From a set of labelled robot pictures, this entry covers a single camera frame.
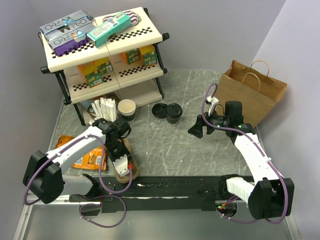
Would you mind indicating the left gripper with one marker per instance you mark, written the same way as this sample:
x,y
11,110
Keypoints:
x,y
124,152

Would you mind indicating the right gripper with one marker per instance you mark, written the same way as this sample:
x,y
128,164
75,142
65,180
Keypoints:
x,y
196,129

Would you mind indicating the black plastic cup lid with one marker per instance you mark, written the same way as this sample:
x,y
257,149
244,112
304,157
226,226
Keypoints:
x,y
174,110

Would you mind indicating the brown paper bag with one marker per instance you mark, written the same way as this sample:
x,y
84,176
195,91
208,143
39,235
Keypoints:
x,y
259,93

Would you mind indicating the black white paper cup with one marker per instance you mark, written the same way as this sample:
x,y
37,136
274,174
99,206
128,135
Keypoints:
x,y
172,119

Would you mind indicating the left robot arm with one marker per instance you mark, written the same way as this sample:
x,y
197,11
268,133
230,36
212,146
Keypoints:
x,y
45,173

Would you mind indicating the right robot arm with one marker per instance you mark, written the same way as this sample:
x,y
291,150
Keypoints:
x,y
255,160

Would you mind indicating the purple wavy round pack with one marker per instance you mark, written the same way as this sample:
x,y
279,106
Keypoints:
x,y
134,17

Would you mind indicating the orange snack bag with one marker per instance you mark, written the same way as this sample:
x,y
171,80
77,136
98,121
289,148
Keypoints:
x,y
91,160

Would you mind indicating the cardboard cup carrier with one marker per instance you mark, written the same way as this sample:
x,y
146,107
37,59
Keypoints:
x,y
132,164

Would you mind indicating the cup of straws and napkins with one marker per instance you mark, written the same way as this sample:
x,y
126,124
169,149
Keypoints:
x,y
103,108

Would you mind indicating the stacked paper cup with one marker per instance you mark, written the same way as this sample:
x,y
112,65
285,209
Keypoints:
x,y
127,109

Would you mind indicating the yellow green snack box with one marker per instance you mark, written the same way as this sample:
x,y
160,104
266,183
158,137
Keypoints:
x,y
104,66

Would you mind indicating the cream three-tier shelf rack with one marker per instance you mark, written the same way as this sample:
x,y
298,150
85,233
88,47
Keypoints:
x,y
128,81

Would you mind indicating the orange green snack box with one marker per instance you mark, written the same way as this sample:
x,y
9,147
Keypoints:
x,y
88,69

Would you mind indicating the yellow green box right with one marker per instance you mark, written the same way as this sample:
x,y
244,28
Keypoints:
x,y
148,55

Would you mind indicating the orange green box right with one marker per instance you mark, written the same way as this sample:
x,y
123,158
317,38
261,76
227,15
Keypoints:
x,y
131,56

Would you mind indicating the teal carton box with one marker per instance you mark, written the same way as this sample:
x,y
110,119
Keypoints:
x,y
115,25

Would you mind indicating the purple RO box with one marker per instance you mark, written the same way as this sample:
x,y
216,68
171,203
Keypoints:
x,y
71,39

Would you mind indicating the silver blue RO box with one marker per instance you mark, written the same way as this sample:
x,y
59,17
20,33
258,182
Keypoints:
x,y
65,21

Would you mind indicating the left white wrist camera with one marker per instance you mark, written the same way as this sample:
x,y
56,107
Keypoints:
x,y
121,169

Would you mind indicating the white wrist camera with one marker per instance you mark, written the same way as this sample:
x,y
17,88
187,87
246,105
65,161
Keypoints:
x,y
212,101
121,169

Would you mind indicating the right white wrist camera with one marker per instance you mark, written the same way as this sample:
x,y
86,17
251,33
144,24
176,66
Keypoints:
x,y
212,101

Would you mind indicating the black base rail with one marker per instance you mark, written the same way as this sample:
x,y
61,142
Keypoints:
x,y
151,193

